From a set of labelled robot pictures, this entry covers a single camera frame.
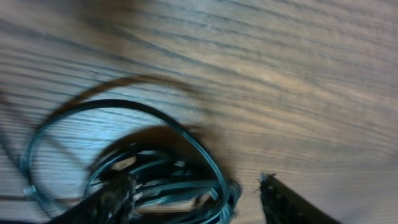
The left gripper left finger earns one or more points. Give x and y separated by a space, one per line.
110 204

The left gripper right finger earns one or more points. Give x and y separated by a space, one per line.
282 205

